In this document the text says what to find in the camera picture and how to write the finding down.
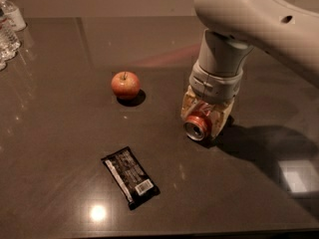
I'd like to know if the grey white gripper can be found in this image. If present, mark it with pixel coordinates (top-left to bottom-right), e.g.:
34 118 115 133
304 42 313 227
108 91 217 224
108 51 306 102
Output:
180 30 253 138

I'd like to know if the red coke can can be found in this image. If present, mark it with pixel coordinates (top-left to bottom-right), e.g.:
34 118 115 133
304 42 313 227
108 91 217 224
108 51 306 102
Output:
183 107 212 141

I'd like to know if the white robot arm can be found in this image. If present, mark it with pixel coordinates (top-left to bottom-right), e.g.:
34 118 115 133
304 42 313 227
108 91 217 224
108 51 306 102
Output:
181 0 319 141

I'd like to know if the red apple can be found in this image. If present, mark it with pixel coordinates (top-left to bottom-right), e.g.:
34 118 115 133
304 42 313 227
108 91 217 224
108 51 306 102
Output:
111 71 141 101

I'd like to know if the black snack bar wrapper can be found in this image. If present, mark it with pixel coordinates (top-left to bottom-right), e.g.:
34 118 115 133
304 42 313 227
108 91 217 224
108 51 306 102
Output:
102 146 160 210

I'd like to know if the clear plastic water bottle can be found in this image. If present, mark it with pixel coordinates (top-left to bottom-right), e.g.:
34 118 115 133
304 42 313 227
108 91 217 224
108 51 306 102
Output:
0 9 21 71

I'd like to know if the clear water bottle white label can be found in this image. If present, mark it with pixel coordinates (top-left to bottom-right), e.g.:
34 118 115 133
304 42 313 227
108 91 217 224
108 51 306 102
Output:
0 0 27 32

